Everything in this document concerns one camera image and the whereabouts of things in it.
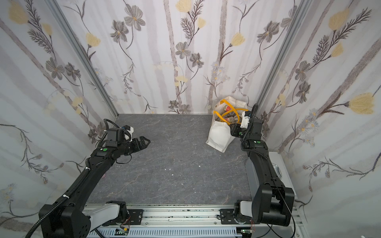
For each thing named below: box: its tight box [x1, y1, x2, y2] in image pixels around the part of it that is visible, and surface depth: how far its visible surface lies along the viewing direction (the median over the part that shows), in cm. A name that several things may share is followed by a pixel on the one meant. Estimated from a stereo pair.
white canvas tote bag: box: [205, 95, 249, 154], surface depth 97 cm
